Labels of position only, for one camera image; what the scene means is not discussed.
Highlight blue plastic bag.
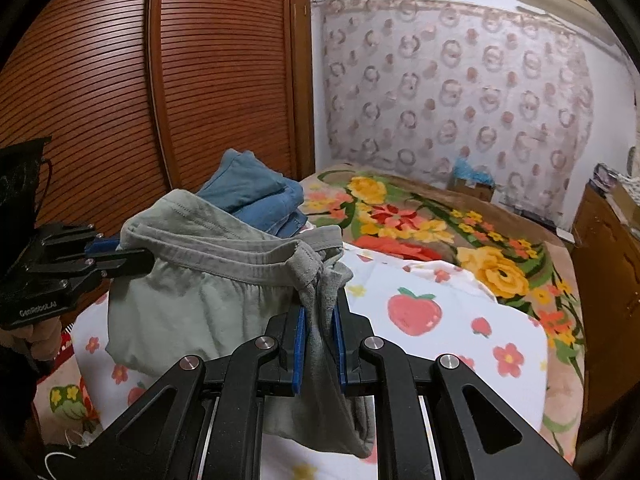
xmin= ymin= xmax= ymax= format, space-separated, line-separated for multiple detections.
xmin=452 ymin=157 xmax=494 ymax=186

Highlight folded blue jeans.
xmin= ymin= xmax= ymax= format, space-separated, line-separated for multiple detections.
xmin=195 ymin=149 xmax=307 ymax=238

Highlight wooden louvered wardrobe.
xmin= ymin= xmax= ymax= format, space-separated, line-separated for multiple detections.
xmin=0 ymin=0 xmax=316 ymax=311

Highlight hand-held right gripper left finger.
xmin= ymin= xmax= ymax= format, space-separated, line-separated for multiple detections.
xmin=60 ymin=305 xmax=307 ymax=480

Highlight person's dark clothing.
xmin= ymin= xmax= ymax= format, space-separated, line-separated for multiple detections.
xmin=0 ymin=345 xmax=116 ymax=480

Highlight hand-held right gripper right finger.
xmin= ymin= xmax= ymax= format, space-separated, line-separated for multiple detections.
xmin=332 ymin=292 xmax=581 ymax=480

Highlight beige floral blanket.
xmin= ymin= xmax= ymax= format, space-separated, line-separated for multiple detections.
xmin=35 ymin=170 xmax=586 ymax=466

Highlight grey pants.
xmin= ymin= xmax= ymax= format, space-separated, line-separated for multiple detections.
xmin=105 ymin=189 xmax=376 ymax=460

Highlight person's left hand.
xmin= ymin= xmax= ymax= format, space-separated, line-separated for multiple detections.
xmin=9 ymin=319 xmax=64 ymax=357

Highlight wooden sideboard cabinet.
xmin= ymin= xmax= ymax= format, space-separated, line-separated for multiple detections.
xmin=570 ymin=182 xmax=640 ymax=411

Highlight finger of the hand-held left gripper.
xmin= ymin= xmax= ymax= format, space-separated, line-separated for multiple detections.
xmin=86 ymin=247 xmax=154 ymax=279
xmin=85 ymin=236 xmax=121 ymax=257

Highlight ring patterned lace curtain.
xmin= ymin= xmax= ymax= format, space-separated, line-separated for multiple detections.
xmin=310 ymin=0 xmax=596 ymax=231

